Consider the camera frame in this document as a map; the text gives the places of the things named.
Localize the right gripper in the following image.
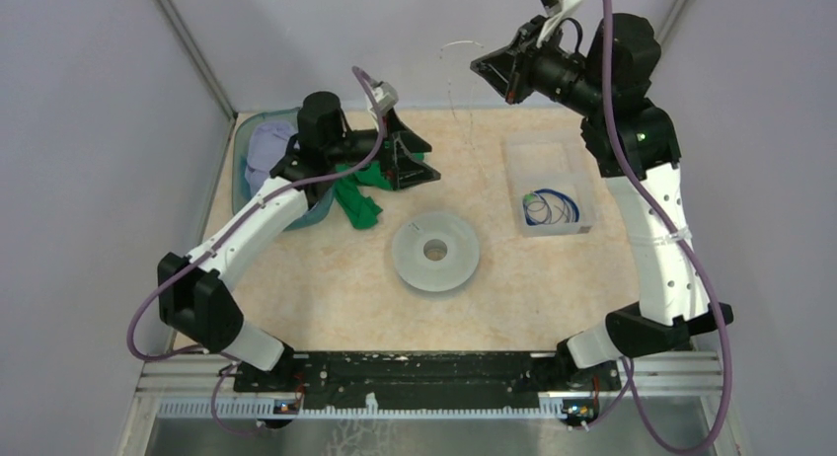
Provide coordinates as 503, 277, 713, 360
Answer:
471, 15, 607, 117

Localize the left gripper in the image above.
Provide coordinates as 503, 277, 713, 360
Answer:
327, 108, 442, 190

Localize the white cable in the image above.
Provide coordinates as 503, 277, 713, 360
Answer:
439, 40, 492, 187

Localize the white filament spool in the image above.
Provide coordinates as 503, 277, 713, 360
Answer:
391, 211, 481, 293

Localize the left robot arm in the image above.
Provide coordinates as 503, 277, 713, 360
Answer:
157, 82, 440, 391

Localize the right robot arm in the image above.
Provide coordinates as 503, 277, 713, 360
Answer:
470, 13, 733, 389

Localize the green cloth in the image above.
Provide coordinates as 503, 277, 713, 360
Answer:
332, 160, 397, 230

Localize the clear plastic box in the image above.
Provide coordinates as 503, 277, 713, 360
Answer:
501, 131, 596, 237

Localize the lavender cloth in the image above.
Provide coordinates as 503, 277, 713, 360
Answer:
244, 120, 297, 195

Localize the teal plastic basket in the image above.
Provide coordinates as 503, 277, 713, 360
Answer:
231, 107, 334, 231

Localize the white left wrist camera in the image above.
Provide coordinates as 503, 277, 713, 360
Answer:
366, 80, 399, 121

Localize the blue cable coil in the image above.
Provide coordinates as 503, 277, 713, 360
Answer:
522, 189, 582, 228

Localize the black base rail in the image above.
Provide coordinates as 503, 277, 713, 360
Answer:
234, 351, 621, 411

